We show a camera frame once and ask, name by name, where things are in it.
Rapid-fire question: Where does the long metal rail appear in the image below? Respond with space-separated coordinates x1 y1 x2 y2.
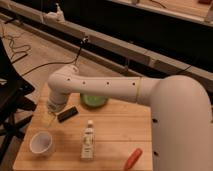
0 0 213 89

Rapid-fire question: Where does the white tube with cap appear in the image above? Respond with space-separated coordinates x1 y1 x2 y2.
81 120 95 160

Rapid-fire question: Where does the translucent yellowish gripper finger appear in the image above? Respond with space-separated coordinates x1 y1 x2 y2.
41 112 55 127

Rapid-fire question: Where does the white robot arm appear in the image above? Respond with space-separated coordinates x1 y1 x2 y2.
47 65 213 171

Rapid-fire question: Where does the orange carrot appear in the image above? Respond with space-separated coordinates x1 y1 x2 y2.
124 148 143 171

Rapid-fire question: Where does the white ceramic cup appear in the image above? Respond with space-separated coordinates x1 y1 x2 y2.
29 131 55 157

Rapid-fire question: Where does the green ceramic bowl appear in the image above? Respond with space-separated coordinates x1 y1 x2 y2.
80 94 108 108

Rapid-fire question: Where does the black rectangular remote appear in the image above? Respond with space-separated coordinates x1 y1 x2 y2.
57 107 78 123

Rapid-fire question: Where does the black office chair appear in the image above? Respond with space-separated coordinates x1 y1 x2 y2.
0 38 36 164

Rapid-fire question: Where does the black cable on floor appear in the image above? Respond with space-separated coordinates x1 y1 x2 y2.
20 36 90 78

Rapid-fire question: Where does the white object on rail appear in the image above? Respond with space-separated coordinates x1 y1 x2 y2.
44 4 65 22

